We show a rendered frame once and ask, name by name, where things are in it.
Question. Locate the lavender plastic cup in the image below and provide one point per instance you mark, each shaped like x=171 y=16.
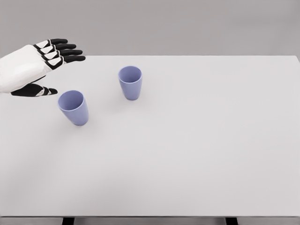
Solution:
x=74 y=110
x=130 y=85

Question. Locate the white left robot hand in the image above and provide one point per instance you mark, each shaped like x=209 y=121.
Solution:
x=25 y=65

